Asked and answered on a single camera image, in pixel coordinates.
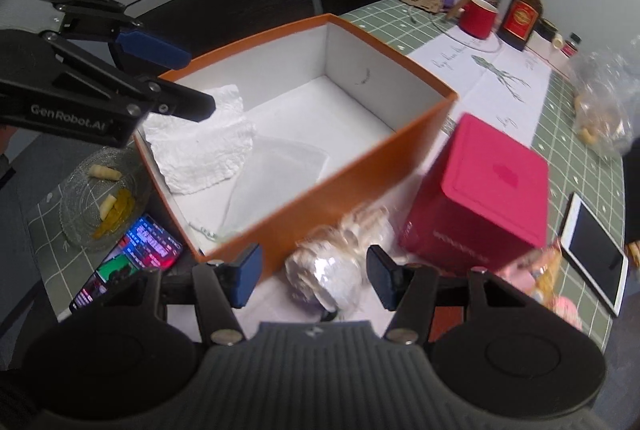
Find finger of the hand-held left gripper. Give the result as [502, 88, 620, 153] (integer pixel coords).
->
[22, 0, 192, 68]
[42, 32, 217, 122]

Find black-lidded jar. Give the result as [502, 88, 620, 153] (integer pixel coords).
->
[525, 18, 559, 56]

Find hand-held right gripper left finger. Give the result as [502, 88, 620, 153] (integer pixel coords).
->
[127, 244, 264, 346]

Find clear glass dish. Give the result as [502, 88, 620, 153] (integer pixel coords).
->
[60, 147, 153, 253]

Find translucent plastic pouch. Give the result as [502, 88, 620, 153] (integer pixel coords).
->
[220, 135, 331, 241]

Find white crinkled cloth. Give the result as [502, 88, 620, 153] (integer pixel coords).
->
[142, 84, 258, 195]

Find pink and white crocheted piece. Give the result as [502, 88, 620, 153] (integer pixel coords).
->
[542, 295, 584, 332]

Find small dark-capped bottle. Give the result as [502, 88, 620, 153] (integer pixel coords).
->
[560, 33, 582, 59]

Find white tablet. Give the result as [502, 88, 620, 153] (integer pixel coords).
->
[559, 193, 629, 317]

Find green grid tablecloth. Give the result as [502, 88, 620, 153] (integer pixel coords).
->
[27, 0, 629, 356]

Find brown liquor bottle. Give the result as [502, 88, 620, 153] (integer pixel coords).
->
[496, 0, 549, 52]

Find yellow candy pieces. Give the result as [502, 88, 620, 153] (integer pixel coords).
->
[94, 189, 139, 239]

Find red square box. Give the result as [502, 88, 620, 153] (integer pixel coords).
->
[398, 113, 551, 273]

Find beige loofah bath mitt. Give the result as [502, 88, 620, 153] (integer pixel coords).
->
[530, 246, 565, 306]

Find red cup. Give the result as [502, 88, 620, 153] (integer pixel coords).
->
[459, 0, 497, 39]

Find white flower bouquet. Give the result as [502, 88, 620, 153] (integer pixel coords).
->
[285, 203, 396, 317]

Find orange cardboard box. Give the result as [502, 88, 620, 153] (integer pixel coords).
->
[134, 14, 459, 278]

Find clear plastic bag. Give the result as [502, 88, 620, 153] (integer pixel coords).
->
[570, 43, 640, 157]

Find smartphone with lit screen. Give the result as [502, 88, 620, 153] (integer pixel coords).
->
[69, 214, 184, 313]

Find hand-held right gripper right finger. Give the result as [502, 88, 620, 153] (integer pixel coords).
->
[366, 245, 507, 345]

